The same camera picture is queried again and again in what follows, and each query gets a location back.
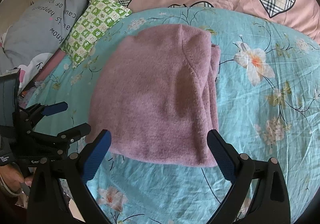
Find teal floral bed sheet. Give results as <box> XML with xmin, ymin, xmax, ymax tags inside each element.
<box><xmin>29</xmin><ymin>8</ymin><xmax>319</xmax><ymax>223</ymax></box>

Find person's left hand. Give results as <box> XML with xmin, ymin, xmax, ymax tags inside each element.
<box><xmin>1</xmin><ymin>163</ymin><xmax>34</xmax><ymax>197</ymax></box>

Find grey pillow with text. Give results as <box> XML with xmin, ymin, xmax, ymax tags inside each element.
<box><xmin>1</xmin><ymin>0</ymin><xmax>88</xmax><ymax>91</ymax></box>

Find pink knitted sweater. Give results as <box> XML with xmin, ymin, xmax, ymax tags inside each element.
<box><xmin>85</xmin><ymin>24</ymin><xmax>221</xmax><ymax>167</ymax></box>

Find green white checkered pillow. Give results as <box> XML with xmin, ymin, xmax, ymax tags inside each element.
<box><xmin>60</xmin><ymin>0</ymin><xmax>132</xmax><ymax>68</ymax></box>

